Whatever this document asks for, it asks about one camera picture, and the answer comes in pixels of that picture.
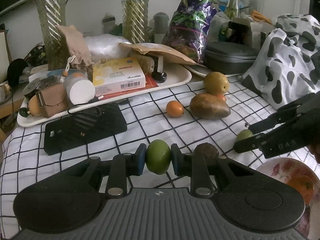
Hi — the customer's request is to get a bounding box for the yellow white medicine box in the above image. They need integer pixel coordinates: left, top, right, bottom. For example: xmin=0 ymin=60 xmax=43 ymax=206
xmin=92 ymin=57 xmax=146 ymax=96

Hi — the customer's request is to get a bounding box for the left glass plant vase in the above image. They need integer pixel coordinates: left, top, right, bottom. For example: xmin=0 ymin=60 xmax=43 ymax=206
xmin=35 ymin=0 xmax=69 ymax=70

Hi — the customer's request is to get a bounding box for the left orange tangerine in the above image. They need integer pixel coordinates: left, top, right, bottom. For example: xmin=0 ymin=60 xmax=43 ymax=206
xmin=166 ymin=101 xmax=184 ymax=118

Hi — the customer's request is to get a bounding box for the brown mango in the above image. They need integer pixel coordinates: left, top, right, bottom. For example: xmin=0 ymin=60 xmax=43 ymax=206
xmin=189 ymin=93 xmax=231 ymax=120

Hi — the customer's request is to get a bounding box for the middle glass plant vase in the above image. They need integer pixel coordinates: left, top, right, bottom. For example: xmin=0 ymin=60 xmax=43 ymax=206
xmin=121 ymin=0 xmax=149 ymax=43

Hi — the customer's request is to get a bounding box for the green round fruit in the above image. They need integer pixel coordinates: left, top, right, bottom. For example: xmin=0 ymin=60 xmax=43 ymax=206
xmin=145 ymin=139 xmax=171 ymax=175

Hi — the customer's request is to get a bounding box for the purple snack bag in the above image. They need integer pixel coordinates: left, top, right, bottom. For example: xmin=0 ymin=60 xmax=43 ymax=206
xmin=162 ymin=0 xmax=217 ymax=64

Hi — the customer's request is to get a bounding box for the beige drawstring bag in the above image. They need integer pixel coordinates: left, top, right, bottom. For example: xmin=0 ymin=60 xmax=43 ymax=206
xmin=56 ymin=25 xmax=92 ymax=72

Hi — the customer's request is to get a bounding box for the dark grey zip case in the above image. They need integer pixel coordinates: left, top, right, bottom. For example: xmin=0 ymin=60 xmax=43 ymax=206
xmin=203 ymin=42 xmax=259 ymax=75

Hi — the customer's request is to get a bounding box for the white tray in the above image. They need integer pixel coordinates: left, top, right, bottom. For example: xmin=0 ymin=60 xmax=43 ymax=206
xmin=17 ymin=63 xmax=192 ymax=127

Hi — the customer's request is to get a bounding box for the right orange tangerine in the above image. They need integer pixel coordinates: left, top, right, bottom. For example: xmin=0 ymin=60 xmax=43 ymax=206
xmin=216 ymin=94 xmax=226 ymax=102

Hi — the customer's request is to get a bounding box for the brown leather pouch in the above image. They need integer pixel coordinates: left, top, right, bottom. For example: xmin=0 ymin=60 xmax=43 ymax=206
xmin=36 ymin=83 xmax=69 ymax=118

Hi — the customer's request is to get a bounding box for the black power bank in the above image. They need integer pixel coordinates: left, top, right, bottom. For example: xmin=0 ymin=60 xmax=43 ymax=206
xmin=44 ymin=103 xmax=127 ymax=155

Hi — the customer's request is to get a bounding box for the yellow pear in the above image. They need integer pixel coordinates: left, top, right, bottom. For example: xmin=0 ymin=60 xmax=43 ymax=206
xmin=204 ymin=72 xmax=229 ymax=95

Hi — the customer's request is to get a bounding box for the brown paper envelope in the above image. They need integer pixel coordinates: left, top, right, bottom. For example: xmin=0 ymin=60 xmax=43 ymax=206
xmin=119 ymin=42 xmax=197 ymax=65

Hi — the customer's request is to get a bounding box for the floral white plate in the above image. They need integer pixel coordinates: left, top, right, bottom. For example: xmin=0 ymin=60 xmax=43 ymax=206
xmin=257 ymin=157 xmax=319 ymax=239

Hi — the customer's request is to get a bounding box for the glass plant vase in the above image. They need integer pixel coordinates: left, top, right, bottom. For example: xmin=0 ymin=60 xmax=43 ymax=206
xmin=35 ymin=0 xmax=69 ymax=70
xmin=121 ymin=0 xmax=149 ymax=43

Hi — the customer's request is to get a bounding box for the orange tangerine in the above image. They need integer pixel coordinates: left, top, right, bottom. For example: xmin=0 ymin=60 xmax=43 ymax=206
xmin=166 ymin=101 xmax=184 ymax=118
xmin=216 ymin=94 xmax=226 ymax=102

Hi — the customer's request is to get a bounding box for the right bamboo glass vase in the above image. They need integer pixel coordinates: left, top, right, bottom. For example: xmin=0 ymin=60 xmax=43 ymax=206
xmin=225 ymin=0 xmax=240 ymax=21

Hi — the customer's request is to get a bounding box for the cow print cloth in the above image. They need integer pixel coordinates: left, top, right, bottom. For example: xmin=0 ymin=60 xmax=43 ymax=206
xmin=240 ymin=15 xmax=319 ymax=109

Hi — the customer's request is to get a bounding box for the white round bottle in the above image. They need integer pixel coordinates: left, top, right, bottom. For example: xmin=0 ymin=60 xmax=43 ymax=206
xmin=63 ymin=73 xmax=95 ymax=105

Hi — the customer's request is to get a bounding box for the checkered white tablecloth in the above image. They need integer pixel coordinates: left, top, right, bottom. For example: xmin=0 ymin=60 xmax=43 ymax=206
xmin=0 ymin=76 xmax=311 ymax=239

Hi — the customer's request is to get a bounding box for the dark brown passion fruit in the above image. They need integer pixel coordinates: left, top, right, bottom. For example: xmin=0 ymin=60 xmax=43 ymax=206
xmin=194 ymin=142 xmax=219 ymax=166

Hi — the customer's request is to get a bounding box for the clear plastic bag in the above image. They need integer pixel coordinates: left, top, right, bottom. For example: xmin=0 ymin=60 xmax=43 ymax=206
xmin=84 ymin=34 xmax=131 ymax=63

